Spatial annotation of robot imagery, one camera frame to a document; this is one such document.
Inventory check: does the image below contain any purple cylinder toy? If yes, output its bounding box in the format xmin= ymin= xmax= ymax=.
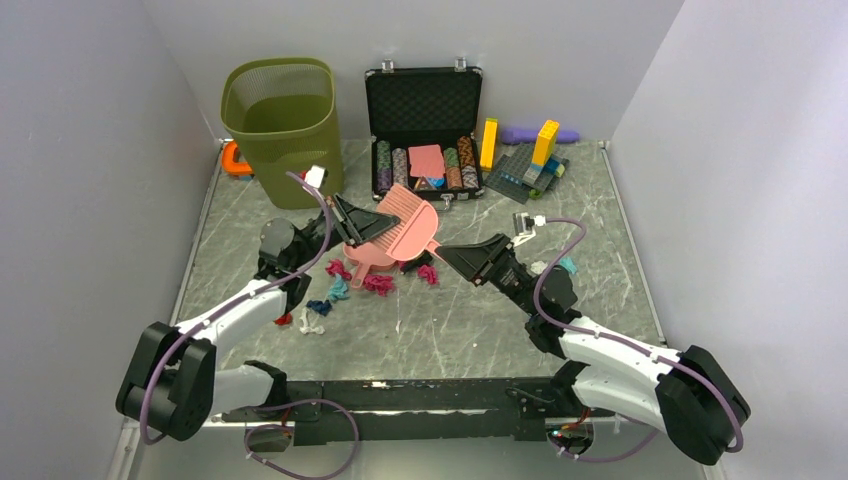
xmin=499 ymin=127 xmax=580 ymax=145

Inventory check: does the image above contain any white paper scrap right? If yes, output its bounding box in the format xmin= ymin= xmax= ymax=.
xmin=530 ymin=261 xmax=547 ymax=274

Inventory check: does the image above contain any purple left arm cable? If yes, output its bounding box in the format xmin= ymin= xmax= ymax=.
xmin=139 ymin=170 xmax=360 ymax=480

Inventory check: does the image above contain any yellow tall building block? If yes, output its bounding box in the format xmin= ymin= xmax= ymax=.
xmin=480 ymin=118 xmax=498 ymax=172

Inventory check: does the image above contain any pink plastic hand brush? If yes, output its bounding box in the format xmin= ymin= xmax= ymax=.
xmin=372 ymin=184 xmax=440 ymax=262

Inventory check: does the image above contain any pink plastic dustpan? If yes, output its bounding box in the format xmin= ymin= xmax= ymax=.
xmin=343 ymin=243 xmax=397 ymax=289

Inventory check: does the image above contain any magenta paper scrap left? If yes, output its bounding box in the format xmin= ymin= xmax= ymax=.
xmin=325 ymin=259 xmax=352 ymax=281

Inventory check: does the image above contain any white twisted paper scrap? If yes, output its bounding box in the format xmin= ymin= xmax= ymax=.
xmin=298 ymin=308 xmax=326 ymax=335

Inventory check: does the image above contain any magenta paper scrap centre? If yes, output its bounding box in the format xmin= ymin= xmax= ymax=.
xmin=417 ymin=265 xmax=439 ymax=285

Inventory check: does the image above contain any orange plastic handle object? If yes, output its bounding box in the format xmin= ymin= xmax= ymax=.
xmin=220 ymin=140 xmax=254 ymax=179

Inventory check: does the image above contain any olive green mesh wastebasket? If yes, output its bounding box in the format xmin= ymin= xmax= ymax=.
xmin=220 ymin=57 xmax=345 ymax=209

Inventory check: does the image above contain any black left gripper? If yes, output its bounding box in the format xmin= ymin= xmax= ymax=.
xmin=291 ymin=193 xmax=399 ymax=270

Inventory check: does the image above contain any dark blue paper scrap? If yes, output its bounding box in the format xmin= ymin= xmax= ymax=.
xmin=306 ymin=300 xmax=333 ymax=317

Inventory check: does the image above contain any light blue paper scrap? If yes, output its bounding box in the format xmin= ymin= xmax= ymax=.
xmin=326 ymin=274 xmax=349 ymax=303

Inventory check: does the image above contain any black poker chip case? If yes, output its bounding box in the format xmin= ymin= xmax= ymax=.
xmin=364 ymin=57 xmax=485 ymax=209

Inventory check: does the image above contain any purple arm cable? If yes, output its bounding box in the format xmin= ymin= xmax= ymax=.
xmin=139 ymin=170 xmax=360 ymax=480
xmin=533 ymin=217 xmax=745 ymax=465

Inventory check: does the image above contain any building block assembly on baseplate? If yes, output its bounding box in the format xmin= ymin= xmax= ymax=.
xmin=485 ymin=120 xmax=570 ymax=204

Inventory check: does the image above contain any magenta paper scrap by handle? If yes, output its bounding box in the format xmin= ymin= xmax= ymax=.
xmin=363 ymin=274 xmax=396 ymax=297

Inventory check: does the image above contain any pink card stack in case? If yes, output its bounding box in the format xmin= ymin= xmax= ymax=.
xmin=407 ymin=144 xmax=445 ymax=178

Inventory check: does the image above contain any teal paper scrap right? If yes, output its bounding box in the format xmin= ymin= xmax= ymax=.
xmin=558 ymin=256 xmax=578 ymax=275

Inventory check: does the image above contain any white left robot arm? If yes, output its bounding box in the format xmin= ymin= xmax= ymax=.
xmin=115 ymin=195 xmax=400 ymax=441

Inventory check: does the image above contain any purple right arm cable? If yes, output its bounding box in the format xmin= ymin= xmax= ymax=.
xmin=533 ymin=217 xmax=745 ymax=465

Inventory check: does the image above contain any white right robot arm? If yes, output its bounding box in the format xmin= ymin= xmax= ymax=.
xmin=432 ymin=234 xmax=751 ymax=465

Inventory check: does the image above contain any black paper scrap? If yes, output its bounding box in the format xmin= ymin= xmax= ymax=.
xmin=401 ymin=254 xmax=433 ymax=274

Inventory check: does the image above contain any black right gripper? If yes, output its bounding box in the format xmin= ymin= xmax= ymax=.
xmin=435 ymin=234 xmax=542 ymax=317

